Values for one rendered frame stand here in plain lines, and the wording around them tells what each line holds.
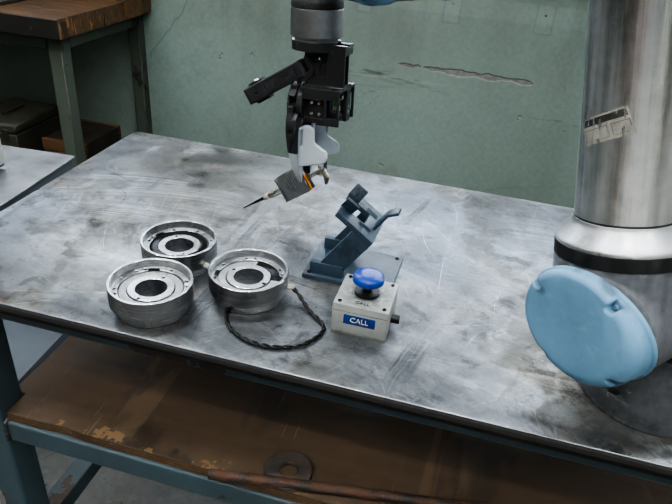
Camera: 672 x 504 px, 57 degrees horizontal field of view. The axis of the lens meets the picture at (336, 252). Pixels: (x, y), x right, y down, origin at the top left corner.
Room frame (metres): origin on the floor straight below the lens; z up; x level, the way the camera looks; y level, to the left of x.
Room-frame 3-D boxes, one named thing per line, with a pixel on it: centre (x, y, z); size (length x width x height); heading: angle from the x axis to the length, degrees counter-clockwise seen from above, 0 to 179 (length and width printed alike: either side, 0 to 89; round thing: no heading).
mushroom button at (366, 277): (0.64, -0.04, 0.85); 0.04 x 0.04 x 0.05
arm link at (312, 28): (0.92, 0.05, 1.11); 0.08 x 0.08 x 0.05
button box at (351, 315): (0.64, -0.05, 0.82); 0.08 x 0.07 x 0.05; 77
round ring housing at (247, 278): (0.68, 0.11, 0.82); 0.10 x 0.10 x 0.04
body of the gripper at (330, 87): (0.91, 0.05, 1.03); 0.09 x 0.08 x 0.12; 73
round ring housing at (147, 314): (0.63, 0.23, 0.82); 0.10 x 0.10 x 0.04
